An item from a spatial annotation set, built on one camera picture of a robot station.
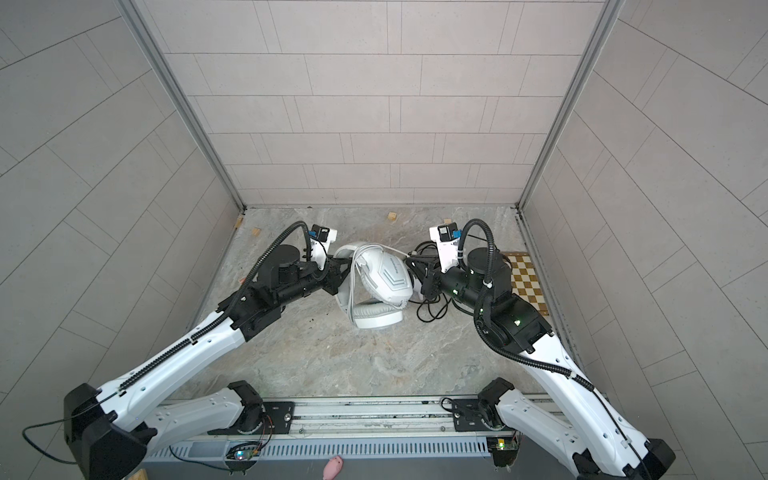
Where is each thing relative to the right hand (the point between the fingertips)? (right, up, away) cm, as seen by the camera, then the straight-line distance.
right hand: (409, 263), depth 63 cm
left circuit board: (-35, -41, +1) cm, 54 cm away
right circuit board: (+22, -44, +5) cm, 49 cm away
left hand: (-11, 0, +6) cm, 13 cm away
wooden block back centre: (-5, +12, +50) cm, 51 cm away
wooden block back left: (-55, +6, +45) cm, 71 cm away
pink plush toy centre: (-17, -44, +1) cm, 48 cm away
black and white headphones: (+8, -17, +27) cm, 33 cm away
